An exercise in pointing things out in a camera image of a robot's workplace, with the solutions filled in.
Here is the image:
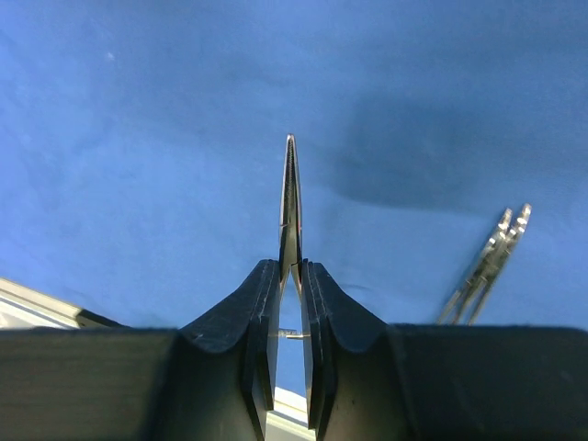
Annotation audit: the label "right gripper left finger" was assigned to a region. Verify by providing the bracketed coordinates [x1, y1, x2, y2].
[1, 259, 280, 440]

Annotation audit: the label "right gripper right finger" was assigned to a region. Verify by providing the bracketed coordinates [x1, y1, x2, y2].
[301, 261, 587, 440]

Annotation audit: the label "steel forceps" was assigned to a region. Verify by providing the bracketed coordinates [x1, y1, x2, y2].
[277, 133, 304, 344]
[436, 203, 532, 325]

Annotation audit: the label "blue surgical wrap cloth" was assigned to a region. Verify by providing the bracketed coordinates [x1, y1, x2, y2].
[0, 0, 588, 401]

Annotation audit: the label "aluminium front rail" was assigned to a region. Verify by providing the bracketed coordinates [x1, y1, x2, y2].
[1, 278, 123, 330]

